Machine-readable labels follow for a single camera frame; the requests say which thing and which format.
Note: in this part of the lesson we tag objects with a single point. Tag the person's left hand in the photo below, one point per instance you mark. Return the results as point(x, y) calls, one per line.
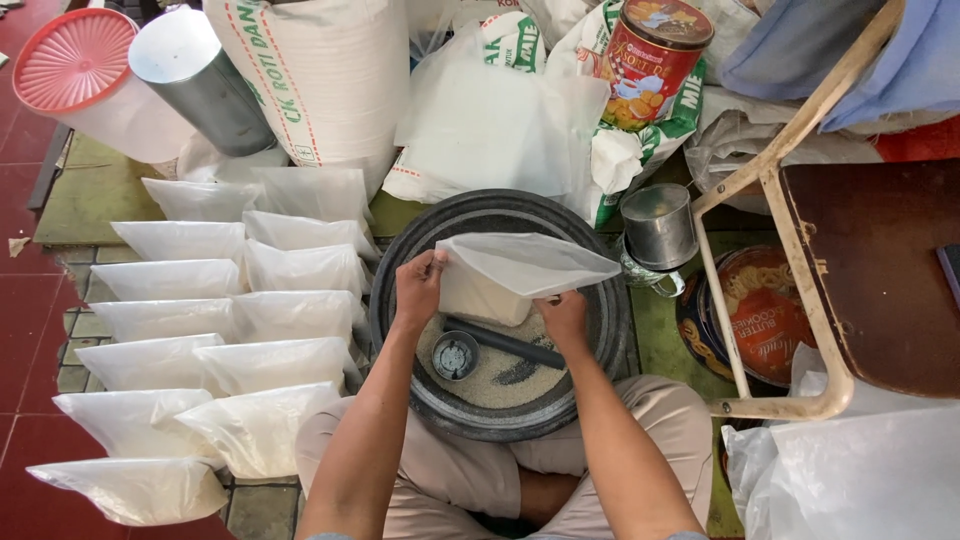
point(416, 296)

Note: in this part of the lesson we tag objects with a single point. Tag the person's right hand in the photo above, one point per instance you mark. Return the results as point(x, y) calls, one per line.
point(566, 326)

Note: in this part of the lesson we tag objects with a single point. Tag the clear plastic bag with grain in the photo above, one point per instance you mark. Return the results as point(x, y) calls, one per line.
point(517, 270)

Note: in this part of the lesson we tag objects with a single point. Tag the round black basin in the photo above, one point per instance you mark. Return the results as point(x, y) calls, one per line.
point(405, 247)

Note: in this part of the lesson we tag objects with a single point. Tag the heap of white grain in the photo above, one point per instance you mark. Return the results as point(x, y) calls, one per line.
point(495, 382)

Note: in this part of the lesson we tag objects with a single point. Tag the glass mug with green print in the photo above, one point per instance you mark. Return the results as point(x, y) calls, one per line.
point(645, 277)

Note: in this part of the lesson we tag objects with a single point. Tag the metal measuring mug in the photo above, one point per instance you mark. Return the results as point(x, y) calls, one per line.
point(660, 229)

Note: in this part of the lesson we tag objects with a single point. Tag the person's beige trousers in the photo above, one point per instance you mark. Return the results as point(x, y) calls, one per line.
point(465, 472)

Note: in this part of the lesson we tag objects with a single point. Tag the pile of empty plastic bags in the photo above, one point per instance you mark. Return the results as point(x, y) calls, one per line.
point(487, 127)

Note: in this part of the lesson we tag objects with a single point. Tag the round red cookie tin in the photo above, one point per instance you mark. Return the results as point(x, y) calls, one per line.
point(769, 322)

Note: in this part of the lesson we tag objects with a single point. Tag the rows of filled plastic bags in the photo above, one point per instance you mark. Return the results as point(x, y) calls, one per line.
point(217, 360)

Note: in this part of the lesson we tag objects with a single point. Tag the white sack with green print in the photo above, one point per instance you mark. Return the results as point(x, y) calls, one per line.
point(660, 127)

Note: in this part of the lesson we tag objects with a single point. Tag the large white woven sack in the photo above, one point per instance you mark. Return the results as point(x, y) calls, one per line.
point(330, 82)

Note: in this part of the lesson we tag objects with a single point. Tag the crumpled white sack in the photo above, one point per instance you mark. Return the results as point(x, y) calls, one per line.
point(742, 142)

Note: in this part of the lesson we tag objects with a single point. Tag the red biscuit tin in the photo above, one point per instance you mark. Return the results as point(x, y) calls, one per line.
point(649, 64)

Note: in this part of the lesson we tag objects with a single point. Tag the tall metal cylinder can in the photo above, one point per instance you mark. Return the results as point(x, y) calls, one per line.
point(202, 82)

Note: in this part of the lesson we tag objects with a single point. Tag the cream metal chair brown seat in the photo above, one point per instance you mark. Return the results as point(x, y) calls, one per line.
point(870, 277)

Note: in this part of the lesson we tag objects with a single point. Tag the white plastic bag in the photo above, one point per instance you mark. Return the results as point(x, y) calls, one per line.
point(862, 472)

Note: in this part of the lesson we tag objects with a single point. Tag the green floor mat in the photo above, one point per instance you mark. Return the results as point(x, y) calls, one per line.
point(90, 195)

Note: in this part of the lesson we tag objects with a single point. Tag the blue cloth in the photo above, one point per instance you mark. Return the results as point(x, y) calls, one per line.
point(817, 45)

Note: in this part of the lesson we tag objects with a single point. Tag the white container with pink lid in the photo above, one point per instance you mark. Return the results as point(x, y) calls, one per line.
point(82, 75)

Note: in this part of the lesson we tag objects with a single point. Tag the small paper scrap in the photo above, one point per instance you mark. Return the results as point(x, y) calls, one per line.
point(18, 246)

